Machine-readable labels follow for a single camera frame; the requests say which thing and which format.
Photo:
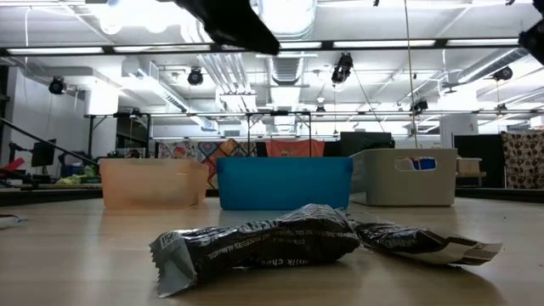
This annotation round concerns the red object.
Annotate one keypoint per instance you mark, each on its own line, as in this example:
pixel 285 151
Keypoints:
pixel 17 165

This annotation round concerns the orange plastic bin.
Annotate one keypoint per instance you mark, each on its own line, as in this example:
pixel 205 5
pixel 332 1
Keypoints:
pixel 153 183

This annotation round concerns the orange cloth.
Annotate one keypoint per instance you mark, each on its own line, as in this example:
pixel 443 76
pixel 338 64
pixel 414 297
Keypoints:
pixel 295 149

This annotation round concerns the blue white candy bar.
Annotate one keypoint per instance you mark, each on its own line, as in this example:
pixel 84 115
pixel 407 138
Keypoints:
pixel 8 220

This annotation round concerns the black overhead beam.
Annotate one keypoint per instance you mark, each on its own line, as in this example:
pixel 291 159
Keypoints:
pixel 327 44

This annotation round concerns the white pillar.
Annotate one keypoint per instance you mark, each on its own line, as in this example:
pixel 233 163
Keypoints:
pixel 459 127

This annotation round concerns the small black monitor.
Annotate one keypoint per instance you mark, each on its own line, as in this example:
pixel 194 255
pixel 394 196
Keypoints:
pixel 42 153

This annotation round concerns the colourful patterned quilt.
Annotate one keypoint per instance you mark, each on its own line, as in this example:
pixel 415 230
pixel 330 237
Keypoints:
pixel 221 149

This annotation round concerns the silver ceiling duct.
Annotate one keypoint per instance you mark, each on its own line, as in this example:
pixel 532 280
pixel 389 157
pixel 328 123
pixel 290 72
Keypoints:
pixel 297 25

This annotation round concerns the blue object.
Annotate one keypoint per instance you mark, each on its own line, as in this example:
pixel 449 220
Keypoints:
pixel 425 164

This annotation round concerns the black hanging spotlight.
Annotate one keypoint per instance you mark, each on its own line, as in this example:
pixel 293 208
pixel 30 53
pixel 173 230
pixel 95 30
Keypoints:
pixel 195 77
pixel 56 86
pixel 503 73
pixel 420 105
pixel 342 68

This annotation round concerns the blue plastic bin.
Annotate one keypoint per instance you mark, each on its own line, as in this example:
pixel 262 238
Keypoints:
pixel 285 183

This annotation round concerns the yellow green object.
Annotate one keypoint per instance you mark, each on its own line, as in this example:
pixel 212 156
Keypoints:
pixel 70 178

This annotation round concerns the black folding table frame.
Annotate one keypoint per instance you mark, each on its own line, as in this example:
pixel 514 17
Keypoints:
pixel 278 113

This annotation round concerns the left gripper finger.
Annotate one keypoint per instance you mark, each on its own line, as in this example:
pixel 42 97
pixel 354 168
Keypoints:
pixel 242 30

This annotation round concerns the grey plastic bin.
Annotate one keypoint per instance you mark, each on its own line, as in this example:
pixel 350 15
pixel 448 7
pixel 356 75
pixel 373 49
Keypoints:
pixel 382 183

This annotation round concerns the small wooden table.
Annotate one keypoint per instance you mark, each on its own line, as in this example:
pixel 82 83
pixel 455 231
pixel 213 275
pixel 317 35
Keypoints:
pixel 469 166

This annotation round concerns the dark brown chocolate bar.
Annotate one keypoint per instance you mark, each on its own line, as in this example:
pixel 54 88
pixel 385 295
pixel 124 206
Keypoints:
pixel 425 246
pixel 255 246

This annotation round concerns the dotted curtain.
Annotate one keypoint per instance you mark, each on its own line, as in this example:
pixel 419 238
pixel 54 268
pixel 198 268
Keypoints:
pixel 525 159

